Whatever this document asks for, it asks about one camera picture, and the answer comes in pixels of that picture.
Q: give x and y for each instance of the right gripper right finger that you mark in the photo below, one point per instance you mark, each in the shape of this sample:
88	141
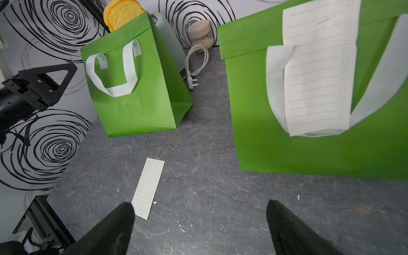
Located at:
291	236

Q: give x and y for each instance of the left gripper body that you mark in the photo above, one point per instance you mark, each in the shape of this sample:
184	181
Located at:
15	108

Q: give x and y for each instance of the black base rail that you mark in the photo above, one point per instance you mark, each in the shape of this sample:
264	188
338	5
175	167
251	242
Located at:
41	229

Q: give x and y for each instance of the right toast slice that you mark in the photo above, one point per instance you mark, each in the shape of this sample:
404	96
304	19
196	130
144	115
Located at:
120	12

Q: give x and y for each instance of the paper receipt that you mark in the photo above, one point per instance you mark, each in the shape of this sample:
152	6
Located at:
319	77
147	186

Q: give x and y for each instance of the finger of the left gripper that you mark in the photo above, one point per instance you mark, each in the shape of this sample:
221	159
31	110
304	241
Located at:
39	81

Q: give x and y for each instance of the mint green toaster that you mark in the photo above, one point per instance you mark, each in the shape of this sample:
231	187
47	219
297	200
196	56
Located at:
171	41

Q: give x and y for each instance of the green tote bag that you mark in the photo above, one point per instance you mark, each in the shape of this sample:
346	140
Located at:
133	81
376	143

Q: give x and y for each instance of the beige lidded jar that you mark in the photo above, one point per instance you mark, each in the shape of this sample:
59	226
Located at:
200	33

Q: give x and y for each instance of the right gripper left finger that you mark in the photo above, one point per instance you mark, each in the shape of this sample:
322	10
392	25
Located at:
111	236

